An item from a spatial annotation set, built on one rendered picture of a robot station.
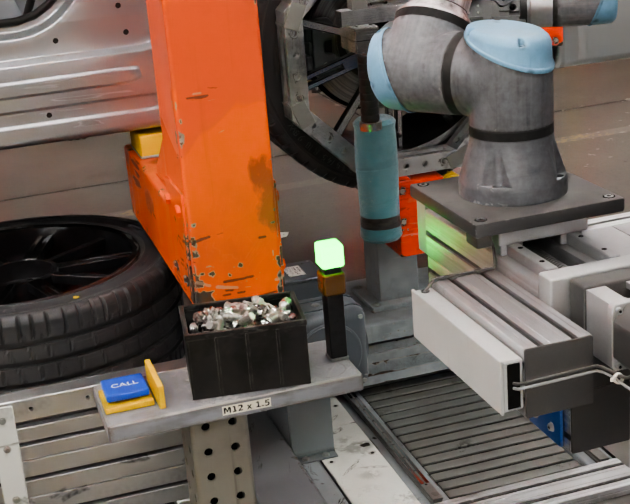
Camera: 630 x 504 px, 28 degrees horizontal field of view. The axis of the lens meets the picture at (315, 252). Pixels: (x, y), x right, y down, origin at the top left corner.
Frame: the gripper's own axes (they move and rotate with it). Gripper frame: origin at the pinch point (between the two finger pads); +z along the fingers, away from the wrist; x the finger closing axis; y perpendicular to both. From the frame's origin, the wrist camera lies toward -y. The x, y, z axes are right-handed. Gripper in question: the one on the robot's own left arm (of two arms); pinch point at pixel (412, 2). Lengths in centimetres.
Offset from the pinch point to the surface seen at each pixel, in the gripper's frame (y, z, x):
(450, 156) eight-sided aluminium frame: 11, -4, 55
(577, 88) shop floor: -122, -53, 368
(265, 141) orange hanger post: 27.2, 25.1, -6.2
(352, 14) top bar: -3.6, 12.3, 11.8
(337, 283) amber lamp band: 52, 13, -4
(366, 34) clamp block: 0.5, 9.6, 12.1
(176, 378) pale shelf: 67, 41, -1
